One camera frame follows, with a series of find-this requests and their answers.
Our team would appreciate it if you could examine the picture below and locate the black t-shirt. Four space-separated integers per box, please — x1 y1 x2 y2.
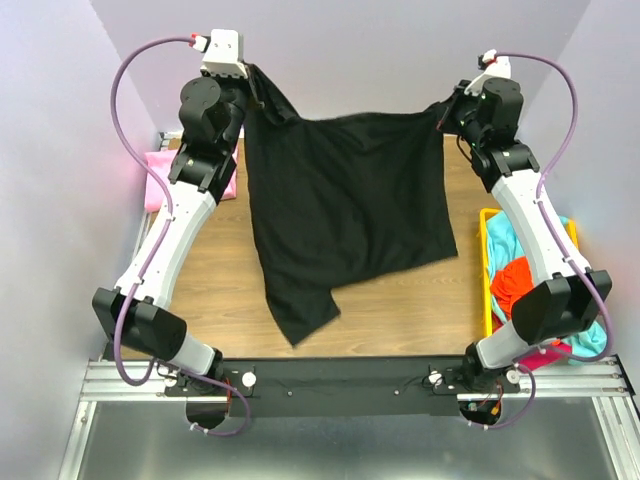
244 66 457 345

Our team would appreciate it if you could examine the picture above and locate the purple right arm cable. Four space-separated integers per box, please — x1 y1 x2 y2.
499 52 614 364

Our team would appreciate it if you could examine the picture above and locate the folded pink t-shirt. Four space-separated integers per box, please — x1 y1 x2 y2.
144 150 237 213

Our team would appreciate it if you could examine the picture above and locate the black mounting base plate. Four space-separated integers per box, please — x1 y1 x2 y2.
164 355 520 426

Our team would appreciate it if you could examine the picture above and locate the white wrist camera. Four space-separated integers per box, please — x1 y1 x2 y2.
464 49 512 97
191 29 248 80

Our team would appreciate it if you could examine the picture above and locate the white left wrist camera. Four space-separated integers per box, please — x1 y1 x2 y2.
191 29 248 80

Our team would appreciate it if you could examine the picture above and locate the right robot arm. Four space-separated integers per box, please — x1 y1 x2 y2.
440 77 612 392

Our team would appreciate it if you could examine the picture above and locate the teal t-shirt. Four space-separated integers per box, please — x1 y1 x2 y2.
485 211 607 357

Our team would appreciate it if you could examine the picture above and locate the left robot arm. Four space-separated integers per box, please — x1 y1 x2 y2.
92 76 250 395

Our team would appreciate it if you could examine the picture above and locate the orange t-shirt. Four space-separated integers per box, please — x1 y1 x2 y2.
489 256 533 333

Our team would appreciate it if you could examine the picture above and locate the yellow plastic bin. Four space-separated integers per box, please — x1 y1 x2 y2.
477 207 581 337

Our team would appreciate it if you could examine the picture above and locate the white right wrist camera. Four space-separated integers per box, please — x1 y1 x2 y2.
464 49 512 97

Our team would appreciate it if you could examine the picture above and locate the magenta t-shirt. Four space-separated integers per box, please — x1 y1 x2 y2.
485 308 572 370

